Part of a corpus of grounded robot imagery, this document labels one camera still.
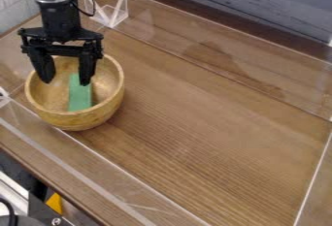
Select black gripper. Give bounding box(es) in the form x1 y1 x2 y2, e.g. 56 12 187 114
18 0 103 85

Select green rectangular block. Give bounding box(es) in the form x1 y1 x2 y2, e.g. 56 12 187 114
67 73 92 112

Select brown wooden bowl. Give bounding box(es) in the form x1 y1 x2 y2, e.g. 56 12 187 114
24 54 124 131

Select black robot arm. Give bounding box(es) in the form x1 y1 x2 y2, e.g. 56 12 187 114
18 0 104 85

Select yellow black equipment base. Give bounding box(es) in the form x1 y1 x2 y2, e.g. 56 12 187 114
26 183 83 226

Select clear acrylic corner bracket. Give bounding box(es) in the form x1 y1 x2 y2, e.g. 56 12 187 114
83 0 128 28

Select black cable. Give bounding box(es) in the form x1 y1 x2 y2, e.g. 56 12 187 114
71 0 97 18

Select clear acrylic enclosure walls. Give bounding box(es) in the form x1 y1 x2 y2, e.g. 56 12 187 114
0 0 332 226

